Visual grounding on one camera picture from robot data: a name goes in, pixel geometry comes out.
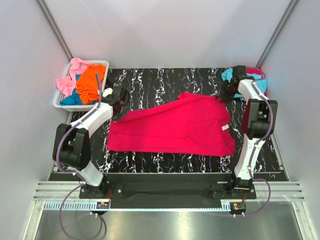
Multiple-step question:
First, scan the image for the light pink t shirt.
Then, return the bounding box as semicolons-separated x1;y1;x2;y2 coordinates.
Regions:
56;57;92;97

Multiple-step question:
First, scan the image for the black marble pattern mat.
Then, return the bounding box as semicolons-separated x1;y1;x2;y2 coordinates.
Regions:
49;67;291;182

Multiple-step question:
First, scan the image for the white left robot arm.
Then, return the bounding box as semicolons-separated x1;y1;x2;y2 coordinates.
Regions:
52;86;130;198

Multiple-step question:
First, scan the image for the blue t shirt in basket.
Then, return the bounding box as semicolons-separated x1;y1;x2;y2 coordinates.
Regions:
56;76;83;106

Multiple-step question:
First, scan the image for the folded cyan t shirt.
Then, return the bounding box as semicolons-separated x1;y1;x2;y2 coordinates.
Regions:
221;67;268;96

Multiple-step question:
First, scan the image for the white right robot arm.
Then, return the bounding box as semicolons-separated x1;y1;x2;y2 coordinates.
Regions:
215;65;278;199

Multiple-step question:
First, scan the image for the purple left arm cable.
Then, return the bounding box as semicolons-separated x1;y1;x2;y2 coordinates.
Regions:
55;71;107;240

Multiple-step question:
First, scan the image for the folded red t shirt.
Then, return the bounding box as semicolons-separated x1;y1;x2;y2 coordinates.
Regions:
230;66;270;100

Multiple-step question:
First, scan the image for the white plastic laundry basket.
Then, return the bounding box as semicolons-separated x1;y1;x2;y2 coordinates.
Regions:
53;57;109;112

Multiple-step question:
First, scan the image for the orange t shirt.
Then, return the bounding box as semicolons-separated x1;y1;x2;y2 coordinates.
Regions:
76;64;106;105

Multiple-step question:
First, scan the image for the magenta t shirt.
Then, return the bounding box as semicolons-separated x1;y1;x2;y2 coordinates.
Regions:
107;92;235;157

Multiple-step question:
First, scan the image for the white slotted cable duct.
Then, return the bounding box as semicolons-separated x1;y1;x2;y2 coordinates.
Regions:
44;200;231;212

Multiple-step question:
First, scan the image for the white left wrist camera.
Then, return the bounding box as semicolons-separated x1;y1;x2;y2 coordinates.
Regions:
102;88;113;98

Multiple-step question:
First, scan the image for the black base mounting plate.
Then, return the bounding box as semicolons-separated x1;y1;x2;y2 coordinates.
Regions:
78;172;257;210

